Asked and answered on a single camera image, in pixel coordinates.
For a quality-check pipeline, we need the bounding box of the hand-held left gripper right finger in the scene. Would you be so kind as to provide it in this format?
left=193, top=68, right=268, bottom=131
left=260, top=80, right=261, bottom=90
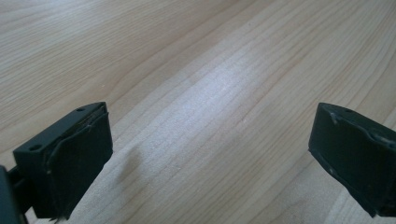
left=307, top=102, right=396, bottom=218

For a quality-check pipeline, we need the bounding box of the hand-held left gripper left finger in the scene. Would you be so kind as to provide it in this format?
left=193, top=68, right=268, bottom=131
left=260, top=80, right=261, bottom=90
left=12, top=101, right=114, bottom=220

